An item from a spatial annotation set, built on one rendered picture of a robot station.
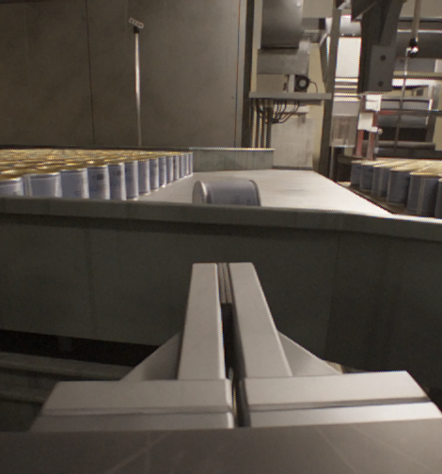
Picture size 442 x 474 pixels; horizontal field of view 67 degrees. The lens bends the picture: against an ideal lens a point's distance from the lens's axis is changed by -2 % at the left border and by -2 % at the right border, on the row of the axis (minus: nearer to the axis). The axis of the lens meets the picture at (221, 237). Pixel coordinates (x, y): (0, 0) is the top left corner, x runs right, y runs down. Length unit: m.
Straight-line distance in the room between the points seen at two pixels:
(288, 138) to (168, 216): 3.03
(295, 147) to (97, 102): 1.76
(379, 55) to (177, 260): 0.30
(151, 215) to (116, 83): 2.99
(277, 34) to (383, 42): 2.35
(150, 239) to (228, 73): 2.78
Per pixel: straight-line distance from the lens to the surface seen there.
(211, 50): 3.01
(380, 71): 0.41
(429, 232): 0.19
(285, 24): 2.76
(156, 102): 3.04
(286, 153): 3.20
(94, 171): 0.58
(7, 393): 0.34
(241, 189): 0.46
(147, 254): 0.21
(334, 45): 3.03
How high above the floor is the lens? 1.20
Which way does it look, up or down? 16 degrees down
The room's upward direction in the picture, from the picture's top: 2 degrees clockwise
